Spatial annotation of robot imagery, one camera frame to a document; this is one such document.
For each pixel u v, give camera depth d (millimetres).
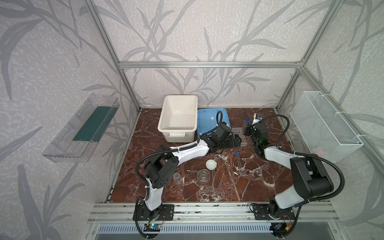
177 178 787
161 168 480
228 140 760
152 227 715
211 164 889
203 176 802
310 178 452
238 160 912
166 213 736
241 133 864
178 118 1156
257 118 790
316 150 726
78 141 630
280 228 736
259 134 695
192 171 877
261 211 736
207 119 1122
